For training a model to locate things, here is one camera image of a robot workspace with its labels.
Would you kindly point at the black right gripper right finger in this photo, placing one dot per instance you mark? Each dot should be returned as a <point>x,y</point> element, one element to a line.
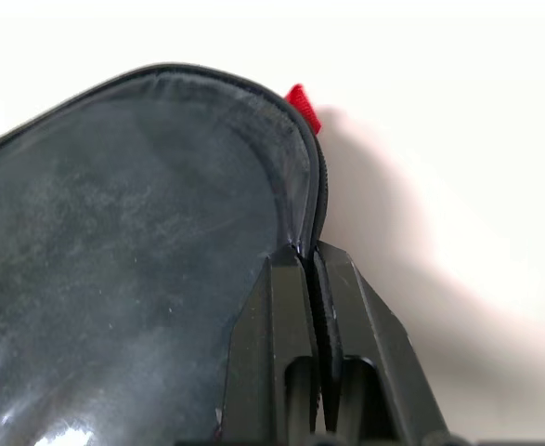
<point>369,334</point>

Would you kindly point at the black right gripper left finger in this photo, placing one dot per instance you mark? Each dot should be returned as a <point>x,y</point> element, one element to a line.
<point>272,325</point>

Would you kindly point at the black red paddle case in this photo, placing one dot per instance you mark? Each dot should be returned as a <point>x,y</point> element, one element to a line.
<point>114,223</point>

